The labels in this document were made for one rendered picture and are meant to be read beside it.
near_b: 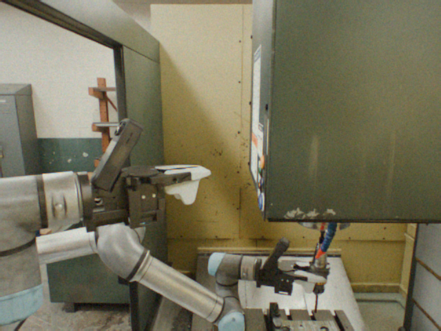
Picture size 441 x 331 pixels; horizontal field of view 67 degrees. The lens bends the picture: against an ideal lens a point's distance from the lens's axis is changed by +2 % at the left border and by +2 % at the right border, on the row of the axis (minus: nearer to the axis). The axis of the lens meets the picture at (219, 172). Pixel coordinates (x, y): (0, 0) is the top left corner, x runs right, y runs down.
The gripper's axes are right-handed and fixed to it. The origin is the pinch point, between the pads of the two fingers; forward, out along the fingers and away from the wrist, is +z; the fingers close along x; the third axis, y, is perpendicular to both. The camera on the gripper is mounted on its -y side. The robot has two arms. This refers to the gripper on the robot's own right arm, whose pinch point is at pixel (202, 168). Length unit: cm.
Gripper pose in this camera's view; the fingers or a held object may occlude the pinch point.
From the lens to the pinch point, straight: 57.5
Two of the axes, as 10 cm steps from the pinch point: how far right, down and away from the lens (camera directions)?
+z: 8.7, -1.1, 4.7
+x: 4.8, 1.9, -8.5
